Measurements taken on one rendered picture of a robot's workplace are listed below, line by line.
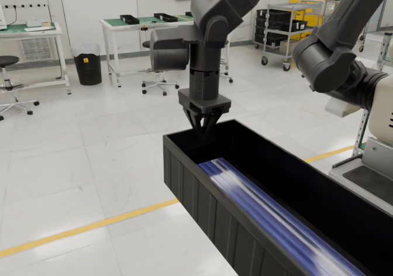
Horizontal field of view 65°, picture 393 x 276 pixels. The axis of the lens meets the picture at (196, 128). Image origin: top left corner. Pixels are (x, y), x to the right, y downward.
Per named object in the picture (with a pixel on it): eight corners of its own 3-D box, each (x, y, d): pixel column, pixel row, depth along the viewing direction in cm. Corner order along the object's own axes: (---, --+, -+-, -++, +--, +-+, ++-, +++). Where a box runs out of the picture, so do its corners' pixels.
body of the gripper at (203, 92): (202, 116, 55) (204, 76, 52) (176, 98, 63) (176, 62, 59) (231, 110, 58) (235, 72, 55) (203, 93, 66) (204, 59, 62)
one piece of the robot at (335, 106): (351, 98, 79) (357, 56, 73) (369, 105, 75) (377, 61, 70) (323, 111, 75) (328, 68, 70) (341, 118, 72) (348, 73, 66)
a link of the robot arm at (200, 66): (226, 37, 53) (216, 31, 58) (187, 38, 51) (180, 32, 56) (223, 76, 56) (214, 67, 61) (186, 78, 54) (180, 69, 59)
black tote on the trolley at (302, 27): (292, 33, 477) (293, 23, 471) (276, 30, 498) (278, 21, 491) (307, 30, 500) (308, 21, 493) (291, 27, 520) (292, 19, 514)
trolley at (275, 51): (258, 65, 518) (264, 2, 473) (290, 57, 570) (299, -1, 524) (285, 72, 482) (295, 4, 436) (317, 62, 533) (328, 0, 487)
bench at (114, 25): (106, 73, 476) (98, 19, 440) (209, 61, 545) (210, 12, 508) (116, 88, 416) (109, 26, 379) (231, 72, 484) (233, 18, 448)
